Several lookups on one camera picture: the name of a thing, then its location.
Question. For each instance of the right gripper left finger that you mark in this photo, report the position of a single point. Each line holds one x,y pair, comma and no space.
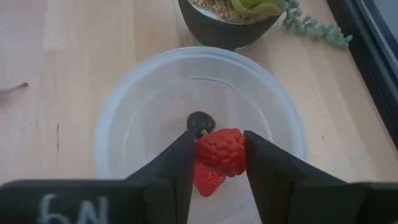
161,193

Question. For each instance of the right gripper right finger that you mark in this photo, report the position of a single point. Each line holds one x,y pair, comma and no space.
295,193

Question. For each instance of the red strawberry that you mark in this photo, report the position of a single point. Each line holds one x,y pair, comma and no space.
206,183

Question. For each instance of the red raspberry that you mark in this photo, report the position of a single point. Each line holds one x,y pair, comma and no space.
222,151

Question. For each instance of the dark berry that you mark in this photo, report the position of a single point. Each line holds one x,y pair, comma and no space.
200,121

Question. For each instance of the clear round plastic container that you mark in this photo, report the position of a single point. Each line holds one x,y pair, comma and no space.
155,102

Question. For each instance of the succulent plant in black pot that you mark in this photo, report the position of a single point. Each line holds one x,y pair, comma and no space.
217,28

